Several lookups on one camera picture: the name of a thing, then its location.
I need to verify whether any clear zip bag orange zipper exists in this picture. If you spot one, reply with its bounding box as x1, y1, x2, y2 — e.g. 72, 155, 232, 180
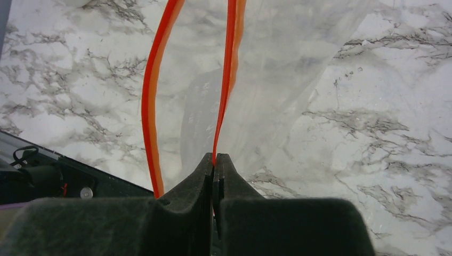
141, 1, 372, 197

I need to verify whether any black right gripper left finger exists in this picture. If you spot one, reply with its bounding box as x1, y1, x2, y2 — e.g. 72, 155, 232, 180
1, 153, 214, 255

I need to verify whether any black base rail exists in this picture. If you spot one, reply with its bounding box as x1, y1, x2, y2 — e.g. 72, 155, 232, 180
1, 131, 154, 205

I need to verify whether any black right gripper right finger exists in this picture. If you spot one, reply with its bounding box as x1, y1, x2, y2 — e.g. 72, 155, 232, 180
213, 154, 375, 255

